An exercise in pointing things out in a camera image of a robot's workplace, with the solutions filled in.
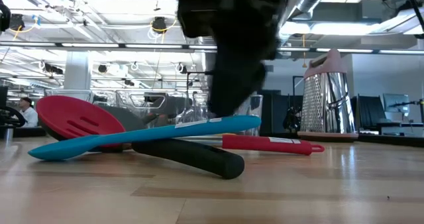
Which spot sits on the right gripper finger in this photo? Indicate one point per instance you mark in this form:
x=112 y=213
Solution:
x=251 y=75
x=225 y=85

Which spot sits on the blue silicone spoon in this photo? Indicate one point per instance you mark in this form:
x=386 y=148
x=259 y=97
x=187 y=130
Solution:
x=132 y=138

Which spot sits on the red slotted spoon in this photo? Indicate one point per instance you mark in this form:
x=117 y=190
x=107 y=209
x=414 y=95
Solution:
x=73 y=118

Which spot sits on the dark cabinet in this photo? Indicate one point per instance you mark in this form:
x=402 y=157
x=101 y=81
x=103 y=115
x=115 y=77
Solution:
x=275 y=111

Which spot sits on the black partition panel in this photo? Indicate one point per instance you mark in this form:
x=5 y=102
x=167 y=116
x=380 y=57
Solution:
x=369 y=109

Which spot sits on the background desk monitor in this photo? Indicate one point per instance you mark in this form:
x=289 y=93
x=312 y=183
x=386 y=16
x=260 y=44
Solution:
x=395 y=103

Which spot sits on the white building column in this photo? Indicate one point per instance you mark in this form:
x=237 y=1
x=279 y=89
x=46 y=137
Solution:
x=77 y=75

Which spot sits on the person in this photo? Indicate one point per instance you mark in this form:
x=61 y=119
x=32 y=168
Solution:
x=30 y=116

